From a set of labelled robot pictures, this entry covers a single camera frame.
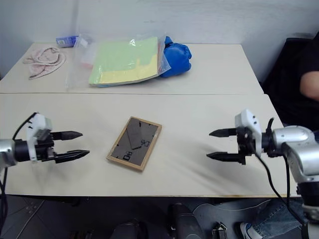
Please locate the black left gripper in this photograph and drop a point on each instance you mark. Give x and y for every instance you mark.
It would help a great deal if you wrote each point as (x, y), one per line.
(46, 148)

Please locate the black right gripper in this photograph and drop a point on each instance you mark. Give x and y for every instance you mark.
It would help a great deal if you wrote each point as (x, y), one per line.
(245, 142)

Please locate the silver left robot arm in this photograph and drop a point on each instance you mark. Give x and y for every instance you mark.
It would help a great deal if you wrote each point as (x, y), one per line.
(7, 152)

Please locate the person bare forearm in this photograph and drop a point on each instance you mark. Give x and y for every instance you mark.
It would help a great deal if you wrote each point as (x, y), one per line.
(310, 85)

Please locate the wooden framed clock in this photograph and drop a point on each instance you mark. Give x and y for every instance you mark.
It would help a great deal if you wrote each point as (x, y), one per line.
(135, 144)

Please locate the grey rounded base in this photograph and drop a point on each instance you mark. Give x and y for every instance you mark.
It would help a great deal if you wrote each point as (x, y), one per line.
(224, 214)

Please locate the clear plastic bag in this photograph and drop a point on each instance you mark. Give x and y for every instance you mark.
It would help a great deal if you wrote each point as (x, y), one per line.
(79, 67)

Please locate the person in black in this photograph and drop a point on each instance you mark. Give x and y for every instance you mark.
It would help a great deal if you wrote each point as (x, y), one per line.
(276, 82)

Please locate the pink crumpled cloth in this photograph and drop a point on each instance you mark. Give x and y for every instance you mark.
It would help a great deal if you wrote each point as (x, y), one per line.
(51, 65)

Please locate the person leg in blue jeans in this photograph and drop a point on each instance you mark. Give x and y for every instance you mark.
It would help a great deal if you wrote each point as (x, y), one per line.
(276, 216)

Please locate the white sneaker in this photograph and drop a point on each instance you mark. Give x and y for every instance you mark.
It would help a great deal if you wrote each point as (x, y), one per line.
(248, 231)

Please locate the blue boxing glove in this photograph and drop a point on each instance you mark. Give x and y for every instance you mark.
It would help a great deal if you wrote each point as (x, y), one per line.
(175, 61)

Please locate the coloured paper stack in sleeve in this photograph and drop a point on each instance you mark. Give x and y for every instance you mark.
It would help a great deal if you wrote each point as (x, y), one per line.
(123, 62)

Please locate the small blue box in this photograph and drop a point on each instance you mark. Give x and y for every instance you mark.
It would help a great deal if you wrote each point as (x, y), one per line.
(65, 41)

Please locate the person torso in black shirt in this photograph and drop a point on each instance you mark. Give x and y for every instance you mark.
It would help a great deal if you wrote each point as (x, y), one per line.
(309, 52)

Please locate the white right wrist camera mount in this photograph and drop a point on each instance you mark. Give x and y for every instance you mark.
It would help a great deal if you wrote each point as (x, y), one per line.
(249, 119)

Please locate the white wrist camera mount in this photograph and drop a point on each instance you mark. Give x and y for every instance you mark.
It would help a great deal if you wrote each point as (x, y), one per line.
(37, 123)
(249, 119)

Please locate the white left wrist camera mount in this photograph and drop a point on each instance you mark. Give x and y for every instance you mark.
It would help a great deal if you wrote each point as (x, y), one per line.
(37, 123)

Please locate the small metal bracket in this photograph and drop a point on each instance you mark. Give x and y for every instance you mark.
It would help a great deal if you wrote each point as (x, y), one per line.
(219, 230)

